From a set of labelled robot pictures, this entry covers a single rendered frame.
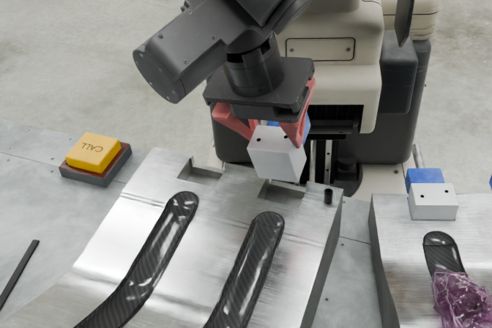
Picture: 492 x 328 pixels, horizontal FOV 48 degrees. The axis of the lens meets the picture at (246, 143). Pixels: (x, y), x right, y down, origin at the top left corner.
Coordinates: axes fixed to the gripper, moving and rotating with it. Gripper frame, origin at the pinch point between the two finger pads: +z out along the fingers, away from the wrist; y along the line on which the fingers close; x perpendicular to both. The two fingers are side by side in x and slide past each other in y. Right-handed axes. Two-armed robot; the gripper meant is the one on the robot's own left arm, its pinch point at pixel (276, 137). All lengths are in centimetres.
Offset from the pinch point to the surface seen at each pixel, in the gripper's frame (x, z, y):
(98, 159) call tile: -0.2, 9.2, -30.2
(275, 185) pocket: -0.1, 9.6, -2.3
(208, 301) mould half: -18.1, 5.7, -2.9
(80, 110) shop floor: 78, 92, -134
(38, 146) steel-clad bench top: 1.8, 11.2, -44.8
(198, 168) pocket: -0.2, 8.0, -12.9
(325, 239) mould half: -7.2, 8.1, 6.4
